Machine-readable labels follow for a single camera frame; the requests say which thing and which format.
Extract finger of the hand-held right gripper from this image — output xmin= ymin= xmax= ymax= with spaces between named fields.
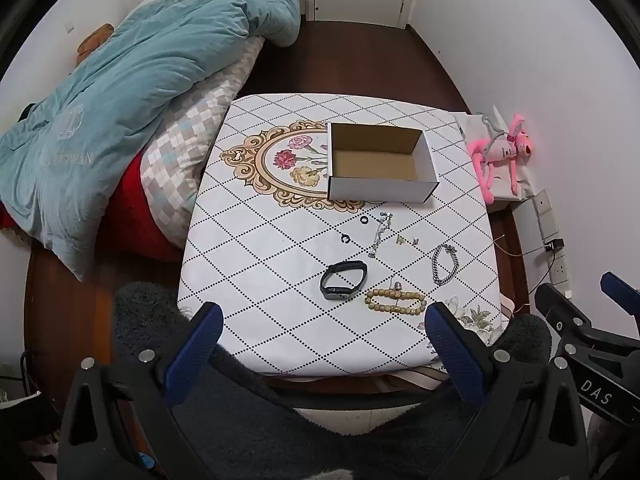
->
xmin=601 ymin=271 xmax=640 ymax=307
xmin=534 ymin=283 xmax=640 ymax=352

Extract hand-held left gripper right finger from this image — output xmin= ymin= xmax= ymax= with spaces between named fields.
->
xmin=424 ymin=301 xmax=591 ymax=480

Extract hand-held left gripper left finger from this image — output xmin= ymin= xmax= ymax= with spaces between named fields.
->
xmin=57 ymin=301 xmax=224 ymax=480

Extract silver chain bracelet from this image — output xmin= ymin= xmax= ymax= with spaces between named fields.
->
xmin=431 ymin=243 xmax=459 ymax=287

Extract wooden bead bracelet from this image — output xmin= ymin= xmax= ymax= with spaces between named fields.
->
xmin=365 ymin=288 xmax=427 ymax=317

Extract black smart band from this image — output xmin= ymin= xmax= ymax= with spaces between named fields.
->
xmin=320 ymin=261 xmax=369 ymax=301

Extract silver pendant chain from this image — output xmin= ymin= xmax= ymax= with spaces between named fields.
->
xmin=369 ymin=211 xmax=394 ymax=260

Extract white cardboard box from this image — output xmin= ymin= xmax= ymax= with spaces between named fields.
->
xmin=326 ymin=121 xmax=440 ymax=204

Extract person's dark fleece pants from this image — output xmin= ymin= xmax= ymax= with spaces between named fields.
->
xmin=112 ymin=281 xmax=556 ymax=480

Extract red blanket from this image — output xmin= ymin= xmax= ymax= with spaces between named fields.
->
xmin=0 ymin=152 xmax=183 ymax=263

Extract pink plush toy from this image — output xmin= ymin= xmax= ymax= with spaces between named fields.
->
xmin=467 ymin=114 xmax=535 ymax=204

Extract white paper bag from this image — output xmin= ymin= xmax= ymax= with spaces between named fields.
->
xmin=453 ymin=105 xmax=538 ymax=203

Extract checkered pillow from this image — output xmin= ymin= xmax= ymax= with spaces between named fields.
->
xmin=140 ymin=35 xmax=266 ymax=248

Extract light blue quilt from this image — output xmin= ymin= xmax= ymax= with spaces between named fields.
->
xmin=0 ymin=0 xmax=303 ymax=283

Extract brown plush toy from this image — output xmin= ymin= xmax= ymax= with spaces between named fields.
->
xmin=76 ymin=23 xmax=115 ymax=67

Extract thin cable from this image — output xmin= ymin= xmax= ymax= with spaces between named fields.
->
xmin=492 ymin=237 xmax=558 ymax=313

